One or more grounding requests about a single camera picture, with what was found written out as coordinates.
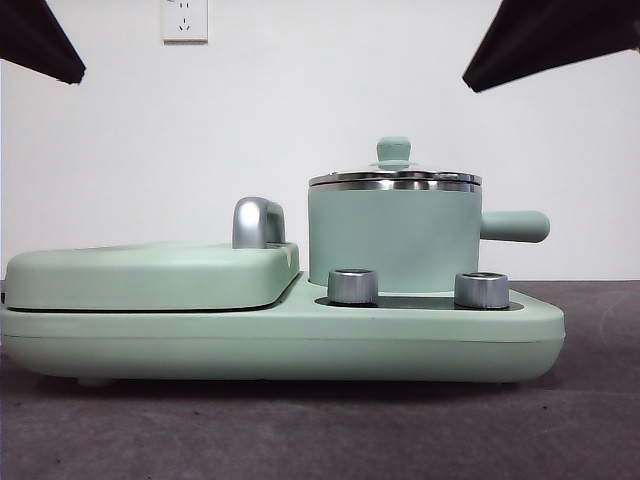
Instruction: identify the silver grill cover handle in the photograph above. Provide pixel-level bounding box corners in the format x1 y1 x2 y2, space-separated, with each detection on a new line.
232 197 287 250

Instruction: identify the silver control knob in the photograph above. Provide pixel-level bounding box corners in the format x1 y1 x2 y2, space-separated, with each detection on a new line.
327 268 380 305
454 272 510 309

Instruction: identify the black control panel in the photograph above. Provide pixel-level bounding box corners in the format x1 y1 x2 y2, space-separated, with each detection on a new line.
315 294 525 310

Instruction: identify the glass lid with green knob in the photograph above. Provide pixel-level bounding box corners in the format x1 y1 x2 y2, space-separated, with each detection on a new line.
308 136 485 185

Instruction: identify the mint green breakfast machine base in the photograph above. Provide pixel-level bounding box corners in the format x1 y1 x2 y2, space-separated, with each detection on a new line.
0 272 567 389

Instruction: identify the mint green grill cover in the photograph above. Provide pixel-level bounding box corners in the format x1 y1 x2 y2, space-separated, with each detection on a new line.
3 240 301 312

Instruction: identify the white wall socket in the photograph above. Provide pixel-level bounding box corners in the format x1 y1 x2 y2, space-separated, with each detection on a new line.
159 0 209 45

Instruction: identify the mint green pot with handle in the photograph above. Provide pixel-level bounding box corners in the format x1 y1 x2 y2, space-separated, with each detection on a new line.
307 179 551 296

